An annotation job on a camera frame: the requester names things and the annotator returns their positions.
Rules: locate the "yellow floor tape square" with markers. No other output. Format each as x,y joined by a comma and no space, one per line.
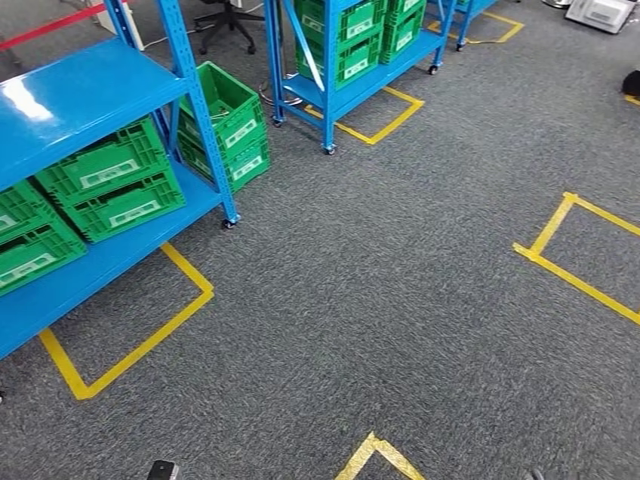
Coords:
375,444
575,281

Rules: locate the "black office chair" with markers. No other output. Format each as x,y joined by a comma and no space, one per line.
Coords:
225,16

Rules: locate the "black left robot foot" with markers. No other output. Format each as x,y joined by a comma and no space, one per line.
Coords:
162,471

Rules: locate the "blue metal shelf rack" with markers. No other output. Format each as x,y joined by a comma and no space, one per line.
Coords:
360,86
467,13
90,93

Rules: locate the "red barrier tape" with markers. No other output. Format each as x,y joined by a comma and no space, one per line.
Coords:
50,25

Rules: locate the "white flat machine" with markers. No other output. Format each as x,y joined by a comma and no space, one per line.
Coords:
600,13

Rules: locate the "chrome round stand base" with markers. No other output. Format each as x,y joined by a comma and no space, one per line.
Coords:
270,98

